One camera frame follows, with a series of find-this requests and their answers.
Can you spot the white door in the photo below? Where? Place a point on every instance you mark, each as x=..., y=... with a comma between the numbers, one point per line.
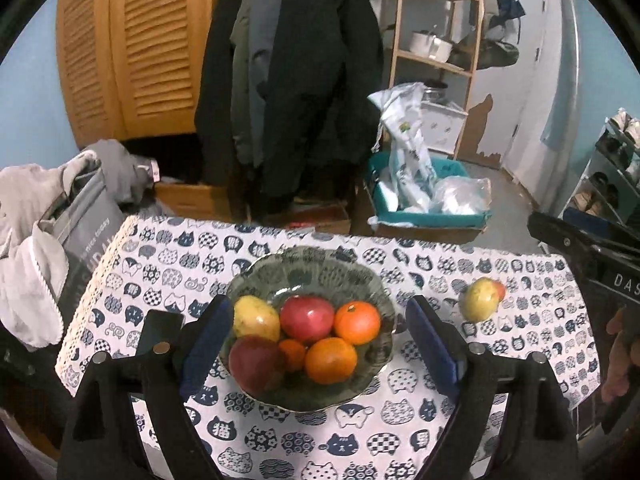
x=509, y=105

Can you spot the orange tangerine back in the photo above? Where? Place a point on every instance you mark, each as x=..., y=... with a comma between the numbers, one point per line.
x=500, y=290

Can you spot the grey vertical pipe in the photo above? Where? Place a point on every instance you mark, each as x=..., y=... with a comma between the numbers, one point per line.
x=564, y=116

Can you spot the wooden louvered wardrobe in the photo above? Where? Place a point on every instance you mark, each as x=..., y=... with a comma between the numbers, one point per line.
x=131, y=69

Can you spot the cat pattern tablecloth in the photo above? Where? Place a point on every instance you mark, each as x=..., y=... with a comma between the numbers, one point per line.
x=388, y=431

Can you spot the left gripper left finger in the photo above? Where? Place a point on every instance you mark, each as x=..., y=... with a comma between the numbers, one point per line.
x=101, y=438

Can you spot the person's right hand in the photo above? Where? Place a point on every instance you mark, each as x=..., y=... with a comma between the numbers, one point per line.
x=620, y=361

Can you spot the large red apple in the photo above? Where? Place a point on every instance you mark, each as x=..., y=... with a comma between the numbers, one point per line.
x=307, y=319

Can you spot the shoe rack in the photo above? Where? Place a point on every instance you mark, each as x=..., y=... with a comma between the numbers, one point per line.
x=609, y=187

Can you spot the grey hanging jacket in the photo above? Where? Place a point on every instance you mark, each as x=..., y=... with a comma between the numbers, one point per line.
x=252, y=37

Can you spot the dark blue umbrella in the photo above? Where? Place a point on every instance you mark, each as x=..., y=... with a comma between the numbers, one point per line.
x=507, y=10

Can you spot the white pot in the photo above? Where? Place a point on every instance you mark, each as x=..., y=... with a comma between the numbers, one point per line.
x=431, y=46

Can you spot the white patterned drawer box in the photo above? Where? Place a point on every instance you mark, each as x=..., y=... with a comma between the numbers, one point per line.
x=442, y=125

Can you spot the white printed rice bag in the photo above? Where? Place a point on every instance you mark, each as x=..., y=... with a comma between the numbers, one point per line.
x=405, y=145

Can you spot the grey clothes pile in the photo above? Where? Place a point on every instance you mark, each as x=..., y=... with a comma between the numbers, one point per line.
x=34, y=264

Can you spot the black hanging coat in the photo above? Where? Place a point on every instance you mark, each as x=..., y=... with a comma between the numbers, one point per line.
x=319, y=125

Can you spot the small orange tangerine front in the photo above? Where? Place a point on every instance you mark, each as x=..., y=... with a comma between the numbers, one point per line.
x=295, y=354

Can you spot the green glass bowl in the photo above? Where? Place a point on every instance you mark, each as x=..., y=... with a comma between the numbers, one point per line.
x=339, y=276

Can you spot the brown cardboard box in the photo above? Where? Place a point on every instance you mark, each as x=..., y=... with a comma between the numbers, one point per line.
x=329, y=217

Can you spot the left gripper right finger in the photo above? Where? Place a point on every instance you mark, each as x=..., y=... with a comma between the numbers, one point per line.
x=537, y=438

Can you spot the black smartphone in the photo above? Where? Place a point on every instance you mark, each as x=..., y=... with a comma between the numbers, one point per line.
x=159, y=326

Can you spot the grey tote bag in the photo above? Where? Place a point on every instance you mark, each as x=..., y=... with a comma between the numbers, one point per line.
x=85, y=226

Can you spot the orange tangerine with stem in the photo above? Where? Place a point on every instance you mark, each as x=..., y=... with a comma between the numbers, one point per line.
x=358, y=322

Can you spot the wooden shelf rack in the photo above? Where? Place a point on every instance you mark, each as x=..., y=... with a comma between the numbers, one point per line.
x=459, y=21

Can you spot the steel pot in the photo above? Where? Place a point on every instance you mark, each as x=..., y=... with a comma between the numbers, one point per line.
x=435, y=91

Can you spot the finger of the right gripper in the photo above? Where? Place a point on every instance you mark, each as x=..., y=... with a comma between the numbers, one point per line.
x=592, y=225
x=571, y=242

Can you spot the clear plastic bag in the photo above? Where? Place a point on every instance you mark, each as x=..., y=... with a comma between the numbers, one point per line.
x=462, y=196

